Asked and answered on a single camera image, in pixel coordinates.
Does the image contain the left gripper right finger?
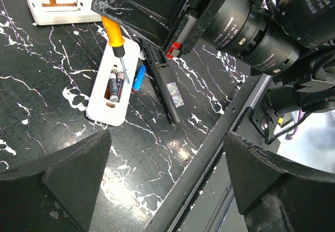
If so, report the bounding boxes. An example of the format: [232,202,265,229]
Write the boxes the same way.
[224,132,334,231]

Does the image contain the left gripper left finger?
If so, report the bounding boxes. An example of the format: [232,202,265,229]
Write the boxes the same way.
[1,130,112,231]

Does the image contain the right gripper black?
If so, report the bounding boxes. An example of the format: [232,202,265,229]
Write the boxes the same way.
[91,0,264,59]

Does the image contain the orange handled screwdriver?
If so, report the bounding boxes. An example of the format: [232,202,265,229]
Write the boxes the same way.
[102,16,130,84]

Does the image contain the black remote blue batteries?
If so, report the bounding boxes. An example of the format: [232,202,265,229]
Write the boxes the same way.
[139,40,189,124]

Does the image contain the blue battery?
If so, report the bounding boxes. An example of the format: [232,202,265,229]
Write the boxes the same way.
[132,65,146,93]

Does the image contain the white remote black batteries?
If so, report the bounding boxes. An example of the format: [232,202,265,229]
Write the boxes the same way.
[86,39,140,126]

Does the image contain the white remote orange batteries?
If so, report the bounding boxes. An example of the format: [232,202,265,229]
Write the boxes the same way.
[27,0,102,26]

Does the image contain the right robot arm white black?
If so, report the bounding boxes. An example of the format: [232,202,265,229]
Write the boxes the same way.
[92,0,334,114]

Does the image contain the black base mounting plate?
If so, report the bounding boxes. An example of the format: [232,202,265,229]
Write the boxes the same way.
[144,75,277,231]

